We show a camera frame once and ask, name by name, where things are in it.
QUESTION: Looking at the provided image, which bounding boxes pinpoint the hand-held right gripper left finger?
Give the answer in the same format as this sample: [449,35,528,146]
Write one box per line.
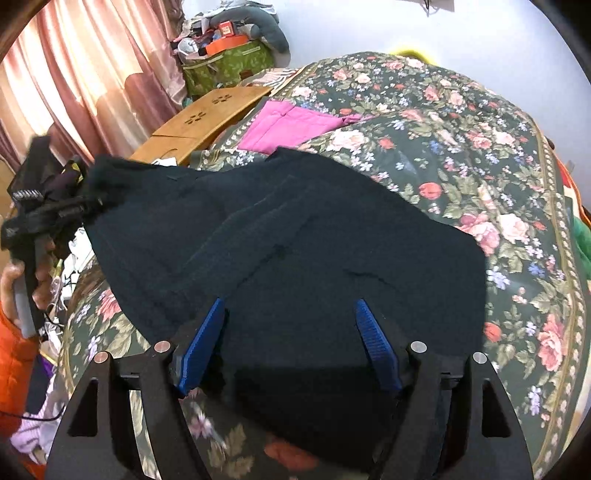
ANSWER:
[45,298,228,480]

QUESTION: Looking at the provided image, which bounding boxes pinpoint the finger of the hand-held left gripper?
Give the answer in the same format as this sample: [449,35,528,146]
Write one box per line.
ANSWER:
[28,193,110,228]

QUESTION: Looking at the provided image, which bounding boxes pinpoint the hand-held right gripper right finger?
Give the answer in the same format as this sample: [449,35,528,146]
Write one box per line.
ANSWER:
[353,299,533,480]

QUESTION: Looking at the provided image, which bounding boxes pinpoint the black pants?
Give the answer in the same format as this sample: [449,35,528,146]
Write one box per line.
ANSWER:
[83,147,488,472]

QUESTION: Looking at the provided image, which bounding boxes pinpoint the person's left forearm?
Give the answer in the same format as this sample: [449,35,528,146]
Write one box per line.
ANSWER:
[0,314,43,432]

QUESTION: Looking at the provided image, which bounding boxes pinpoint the person's left hand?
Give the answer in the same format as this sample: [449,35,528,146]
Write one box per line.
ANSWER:
[0,239,57,326]

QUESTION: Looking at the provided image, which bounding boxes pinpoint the black mesh chair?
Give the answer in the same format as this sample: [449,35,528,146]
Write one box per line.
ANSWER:
[8,135,65,206]

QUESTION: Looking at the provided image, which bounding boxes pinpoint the pink curtain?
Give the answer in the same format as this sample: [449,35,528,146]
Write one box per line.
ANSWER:
[0,0,188,185]

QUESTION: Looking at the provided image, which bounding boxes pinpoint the wooden lap desk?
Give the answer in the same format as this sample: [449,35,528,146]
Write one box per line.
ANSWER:
[130,86,272,166]

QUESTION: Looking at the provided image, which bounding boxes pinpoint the floral blanket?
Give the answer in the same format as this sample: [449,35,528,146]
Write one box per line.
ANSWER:
[58,50,589,480]

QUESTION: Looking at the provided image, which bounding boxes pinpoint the green storage box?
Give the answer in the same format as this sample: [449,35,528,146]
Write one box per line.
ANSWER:
[181,41,274,99]

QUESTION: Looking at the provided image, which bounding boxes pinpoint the orange box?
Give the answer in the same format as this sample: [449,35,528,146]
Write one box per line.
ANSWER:
[202,33,252,55]

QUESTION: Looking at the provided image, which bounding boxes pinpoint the pink cloth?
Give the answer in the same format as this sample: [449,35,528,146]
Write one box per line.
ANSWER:
[238,100,372,154]

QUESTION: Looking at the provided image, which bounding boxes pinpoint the striped cloth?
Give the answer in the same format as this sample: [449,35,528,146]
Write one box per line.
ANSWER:
[247,67,303,89]

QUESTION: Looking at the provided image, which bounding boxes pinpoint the yellow foam tube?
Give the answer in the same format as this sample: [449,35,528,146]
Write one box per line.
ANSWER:
[390,45,437,60]

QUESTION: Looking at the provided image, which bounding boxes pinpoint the black monitor cable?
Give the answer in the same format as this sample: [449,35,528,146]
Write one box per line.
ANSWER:
[418,0,457,16]

